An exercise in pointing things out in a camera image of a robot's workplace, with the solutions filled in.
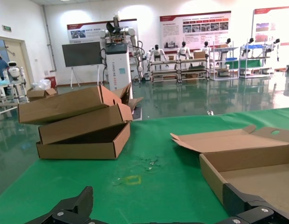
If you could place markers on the open flat cardboard box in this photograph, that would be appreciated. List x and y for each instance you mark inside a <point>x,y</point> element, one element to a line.
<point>251,151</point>

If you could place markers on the white shelf rack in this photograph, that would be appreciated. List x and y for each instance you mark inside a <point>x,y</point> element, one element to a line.
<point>256,47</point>
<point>223,49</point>

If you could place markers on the white tape scraps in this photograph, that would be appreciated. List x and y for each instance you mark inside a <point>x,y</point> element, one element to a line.
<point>152,164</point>

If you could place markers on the wide red white info board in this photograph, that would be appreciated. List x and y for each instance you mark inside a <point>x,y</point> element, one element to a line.
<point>195,23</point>

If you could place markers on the black screen on stand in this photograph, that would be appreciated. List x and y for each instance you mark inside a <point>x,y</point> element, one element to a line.
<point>81,53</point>

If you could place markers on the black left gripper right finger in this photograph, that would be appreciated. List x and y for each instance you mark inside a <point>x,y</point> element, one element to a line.
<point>247,207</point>

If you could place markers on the open cardboard carton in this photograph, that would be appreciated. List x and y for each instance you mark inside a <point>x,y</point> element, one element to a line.
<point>37,95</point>

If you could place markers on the blue plastic bin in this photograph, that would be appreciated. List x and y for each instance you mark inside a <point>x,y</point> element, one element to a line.
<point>231,59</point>

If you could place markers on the green exit sign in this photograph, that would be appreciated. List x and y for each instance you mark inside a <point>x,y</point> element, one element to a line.
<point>7,28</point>

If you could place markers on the red bin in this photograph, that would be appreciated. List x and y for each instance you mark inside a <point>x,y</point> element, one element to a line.
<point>50,82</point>

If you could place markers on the white round-head humanoid robot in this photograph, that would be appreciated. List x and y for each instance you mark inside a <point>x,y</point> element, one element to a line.
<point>13,71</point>

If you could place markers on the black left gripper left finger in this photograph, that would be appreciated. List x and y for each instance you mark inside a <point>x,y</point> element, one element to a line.
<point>72,210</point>

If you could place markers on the stacked flat cardboard box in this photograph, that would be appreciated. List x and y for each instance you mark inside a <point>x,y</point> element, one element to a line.
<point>84,126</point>
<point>60,107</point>

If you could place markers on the cardboard box on rack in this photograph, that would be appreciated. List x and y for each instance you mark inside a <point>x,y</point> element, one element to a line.
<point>199,54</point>

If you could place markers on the grey wall pipe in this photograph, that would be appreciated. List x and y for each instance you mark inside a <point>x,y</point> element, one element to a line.
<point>49,46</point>

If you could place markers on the metal tube rack workbench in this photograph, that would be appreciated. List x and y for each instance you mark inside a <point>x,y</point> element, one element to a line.
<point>193,60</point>
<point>163,62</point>

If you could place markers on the clear plastic bags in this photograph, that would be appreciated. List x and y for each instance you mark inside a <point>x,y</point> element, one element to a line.
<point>42,84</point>

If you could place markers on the stacked cardboard boxes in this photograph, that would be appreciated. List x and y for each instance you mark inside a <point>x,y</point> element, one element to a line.
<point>77,150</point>

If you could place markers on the white black humanoid robot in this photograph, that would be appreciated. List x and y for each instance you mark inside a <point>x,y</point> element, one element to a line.
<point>156,53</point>
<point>277,41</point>
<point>206,49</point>
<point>228,40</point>
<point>251,40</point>
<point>183,51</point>

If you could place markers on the beige door with frame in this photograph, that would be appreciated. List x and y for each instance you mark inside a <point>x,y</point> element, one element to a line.
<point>18,53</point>

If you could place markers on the white tube frame workbench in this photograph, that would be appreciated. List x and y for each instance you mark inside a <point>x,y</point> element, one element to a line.
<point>21,92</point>

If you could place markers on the blue cloth pile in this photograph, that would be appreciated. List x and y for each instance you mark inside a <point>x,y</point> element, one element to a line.
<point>2,82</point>

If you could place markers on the green table cloth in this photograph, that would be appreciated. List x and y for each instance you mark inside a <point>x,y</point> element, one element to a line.
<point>158,205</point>

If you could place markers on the red white photo info board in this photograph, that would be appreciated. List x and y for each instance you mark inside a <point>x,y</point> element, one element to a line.
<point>272,25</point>

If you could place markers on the person in blue coat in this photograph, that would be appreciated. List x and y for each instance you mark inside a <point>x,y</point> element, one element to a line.
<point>1,66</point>

